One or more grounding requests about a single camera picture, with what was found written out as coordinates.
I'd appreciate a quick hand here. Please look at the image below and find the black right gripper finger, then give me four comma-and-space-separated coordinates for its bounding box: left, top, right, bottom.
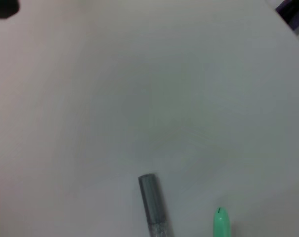
0, 0, 20, 19

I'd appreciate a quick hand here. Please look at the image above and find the green pen white tip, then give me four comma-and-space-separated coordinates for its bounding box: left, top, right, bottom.
213, 207, 231, 237

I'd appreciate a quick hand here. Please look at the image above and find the grey marker pen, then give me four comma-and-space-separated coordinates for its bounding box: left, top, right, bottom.
138, 173, 173, 237

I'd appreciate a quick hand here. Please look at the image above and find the dark purple background object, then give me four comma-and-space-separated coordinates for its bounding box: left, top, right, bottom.
275, 0, 299, 23

